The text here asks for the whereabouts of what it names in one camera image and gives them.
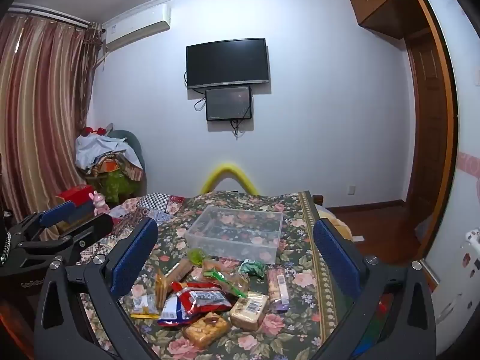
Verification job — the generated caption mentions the wooden overhead cabinet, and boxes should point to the wooden overhead cabinet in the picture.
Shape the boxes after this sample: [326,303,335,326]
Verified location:
[347,0,430,40]

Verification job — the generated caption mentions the beige fleece blanket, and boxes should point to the beige fleece blanket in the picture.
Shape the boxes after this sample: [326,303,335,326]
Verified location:
[317,204,355,241]

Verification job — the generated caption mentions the clear bread packet green trim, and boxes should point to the clear bread packet green trim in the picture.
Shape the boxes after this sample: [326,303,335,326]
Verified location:
[202,259,250,299]

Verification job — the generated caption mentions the black wall television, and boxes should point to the black wall television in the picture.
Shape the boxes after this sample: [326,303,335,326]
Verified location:
[186,38,271,90]

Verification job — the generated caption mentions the green bag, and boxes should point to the green bag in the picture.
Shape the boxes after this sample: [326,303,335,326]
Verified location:
[101,170,139,204]

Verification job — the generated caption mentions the cream cake packet white label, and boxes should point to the cream cake packet white label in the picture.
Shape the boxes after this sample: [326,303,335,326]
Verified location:
[229,290,270,331]

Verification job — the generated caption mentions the red snack packet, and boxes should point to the red snack packet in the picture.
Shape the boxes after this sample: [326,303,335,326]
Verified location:
[170,281,233,315]

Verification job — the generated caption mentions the orange cake packet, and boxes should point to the orange cake packet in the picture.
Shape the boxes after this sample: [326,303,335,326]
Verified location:
[182,312,230,349]

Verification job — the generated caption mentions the white air conditioner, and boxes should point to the white air conditioner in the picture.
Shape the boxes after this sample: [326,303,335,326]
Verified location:
[103,4,171,51]

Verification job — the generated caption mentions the yellow foam tube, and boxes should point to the yellow foam tube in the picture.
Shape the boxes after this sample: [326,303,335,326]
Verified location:
[200,162,259,196]

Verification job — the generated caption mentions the patchwork quilt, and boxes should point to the patchwork quilt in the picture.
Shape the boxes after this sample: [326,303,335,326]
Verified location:
[80,192,186,267]

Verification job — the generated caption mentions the white wardrobe sliding panel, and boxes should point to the white wardrobe sliding panel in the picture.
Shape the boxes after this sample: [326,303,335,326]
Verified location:
[422,0,480,353]

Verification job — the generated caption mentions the red box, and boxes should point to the red box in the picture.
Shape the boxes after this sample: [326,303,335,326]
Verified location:
[56,185,94,206]

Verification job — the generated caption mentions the striped red curtain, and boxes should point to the striped red curtain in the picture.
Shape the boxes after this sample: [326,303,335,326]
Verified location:
[0,13,103,220]

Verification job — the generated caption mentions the small yellow dark snack packet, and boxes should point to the small yellow dark snack packet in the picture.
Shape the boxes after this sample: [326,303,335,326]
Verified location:
[130,293,160,320]

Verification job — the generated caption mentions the small black wall monitor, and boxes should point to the small black wall monitor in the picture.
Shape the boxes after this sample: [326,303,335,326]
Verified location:
[205,86,253,122]

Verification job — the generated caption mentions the green jelly cup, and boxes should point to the green jelly cup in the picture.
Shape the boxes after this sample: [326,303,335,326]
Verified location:
[187,248,206,267]

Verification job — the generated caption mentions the pink plush toy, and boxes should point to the pink plush toy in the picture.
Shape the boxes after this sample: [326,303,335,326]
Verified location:
[89,191,110,216]

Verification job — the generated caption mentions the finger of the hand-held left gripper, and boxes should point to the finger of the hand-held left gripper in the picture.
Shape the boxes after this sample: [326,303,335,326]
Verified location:
[7,200,79,241]
[13,214,115,269]

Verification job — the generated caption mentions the long biscuit packet purple end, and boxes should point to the long biscuit packet purple end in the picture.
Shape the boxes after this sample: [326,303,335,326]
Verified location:
[267,265,290,312]

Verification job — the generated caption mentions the clear plastic storage box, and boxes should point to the clear plastic storage box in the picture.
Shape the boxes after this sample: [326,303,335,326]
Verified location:
[184,205,284,265]

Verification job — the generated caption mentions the white curtain rail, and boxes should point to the white curtain rail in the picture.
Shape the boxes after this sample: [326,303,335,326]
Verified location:
[7,3,103,31]

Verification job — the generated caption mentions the cracker packet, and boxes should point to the cracker packet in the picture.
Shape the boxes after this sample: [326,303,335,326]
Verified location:
[155,268,173,308]

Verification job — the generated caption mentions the blue and white snack packet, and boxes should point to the blue and white snack packet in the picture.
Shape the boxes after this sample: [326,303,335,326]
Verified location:
[157,293,188,327]

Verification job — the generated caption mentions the brown wooden door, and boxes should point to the brown wooden door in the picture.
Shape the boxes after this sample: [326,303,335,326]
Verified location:
[405,28,456,260]

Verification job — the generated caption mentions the tan biscuit packet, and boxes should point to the tan biscuit packet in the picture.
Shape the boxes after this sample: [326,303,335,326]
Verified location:
[165,258,194,284]

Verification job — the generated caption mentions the pile of clothes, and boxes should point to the pile of clothes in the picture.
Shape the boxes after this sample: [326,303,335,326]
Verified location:
[75,125,145,181]

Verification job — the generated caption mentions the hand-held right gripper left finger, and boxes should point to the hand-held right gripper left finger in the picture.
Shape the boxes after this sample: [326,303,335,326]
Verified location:
[34,217,160,360]

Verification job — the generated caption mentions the green candy packet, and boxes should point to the green candy packet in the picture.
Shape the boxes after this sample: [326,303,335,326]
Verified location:
[239,259,267,278]

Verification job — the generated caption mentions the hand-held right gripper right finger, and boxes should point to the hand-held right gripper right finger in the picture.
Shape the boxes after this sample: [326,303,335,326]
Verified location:
[312,217,436,360]

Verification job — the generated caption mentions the grey chair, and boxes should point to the grey chair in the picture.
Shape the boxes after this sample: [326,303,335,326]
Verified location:
[109,129,148,181]

